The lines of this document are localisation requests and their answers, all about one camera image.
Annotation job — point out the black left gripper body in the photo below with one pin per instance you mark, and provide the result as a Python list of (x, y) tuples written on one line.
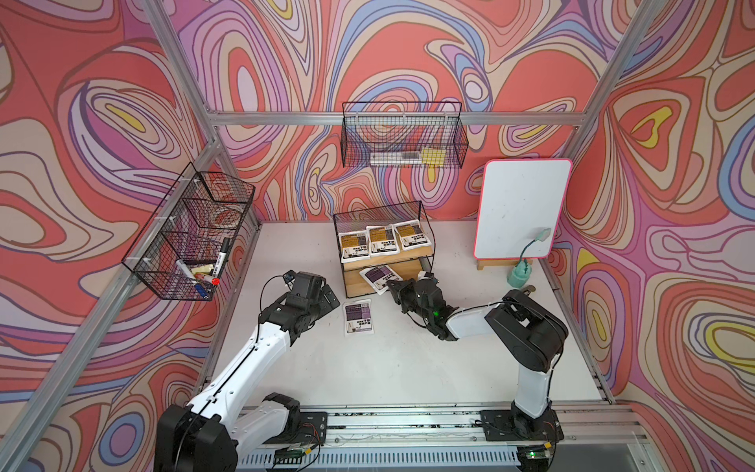
[(320, 305)]

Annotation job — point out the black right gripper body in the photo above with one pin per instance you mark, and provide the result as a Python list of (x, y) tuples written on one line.
[(405, 297)]

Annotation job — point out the purple coffee bag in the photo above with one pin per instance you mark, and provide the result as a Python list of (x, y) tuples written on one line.
[(358, 317), (378, 277)]

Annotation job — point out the yellow coffee bag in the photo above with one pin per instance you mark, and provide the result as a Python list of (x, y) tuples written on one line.
[(410, 235), (382, 241), (354, 246)]

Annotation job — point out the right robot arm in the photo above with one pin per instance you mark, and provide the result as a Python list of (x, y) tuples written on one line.
[(532, 335)]

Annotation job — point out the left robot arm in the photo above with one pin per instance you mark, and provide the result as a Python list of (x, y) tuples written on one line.
[(211, 433)]

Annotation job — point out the wooden whiteboard easel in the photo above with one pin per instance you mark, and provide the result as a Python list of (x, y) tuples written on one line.
[(484, 264)]

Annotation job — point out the black whiteboard marker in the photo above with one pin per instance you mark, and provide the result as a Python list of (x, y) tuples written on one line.
[(221, 260)]

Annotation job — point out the whiteboard eraser in basket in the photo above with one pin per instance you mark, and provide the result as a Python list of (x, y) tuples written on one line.
[(203, 272)]

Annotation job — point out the blue capped marker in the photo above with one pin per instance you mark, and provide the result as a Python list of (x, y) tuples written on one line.
[(201, 290)]

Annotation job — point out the pink framed whiteboard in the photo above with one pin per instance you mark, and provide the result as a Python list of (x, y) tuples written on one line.
[(520, 204)]

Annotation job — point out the yellow sponge in basket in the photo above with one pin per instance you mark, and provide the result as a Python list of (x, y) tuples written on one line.
[(433, 157)]

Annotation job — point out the clear ruler box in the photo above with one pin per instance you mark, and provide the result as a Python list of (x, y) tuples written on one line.
[(396, 158)]

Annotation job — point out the black wire wooden shelf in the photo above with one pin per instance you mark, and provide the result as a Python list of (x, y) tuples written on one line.
[(396, 238)]

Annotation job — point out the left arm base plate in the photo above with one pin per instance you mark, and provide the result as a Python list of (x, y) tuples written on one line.
[(307, 428)]

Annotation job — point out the black wire wall basket left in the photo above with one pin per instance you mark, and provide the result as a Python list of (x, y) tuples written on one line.
[(201, 208)]

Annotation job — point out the black wire wall basket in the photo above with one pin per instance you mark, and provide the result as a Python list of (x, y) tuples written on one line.
[(201, 208), (394, 125)]

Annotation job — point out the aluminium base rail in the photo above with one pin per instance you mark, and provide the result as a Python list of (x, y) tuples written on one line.
[(597, 437)]

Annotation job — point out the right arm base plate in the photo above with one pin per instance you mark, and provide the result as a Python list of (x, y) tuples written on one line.
[(510, 425)]

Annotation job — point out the black wire wall basket rear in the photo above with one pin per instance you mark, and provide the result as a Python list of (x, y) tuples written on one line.
[(394, 125)]

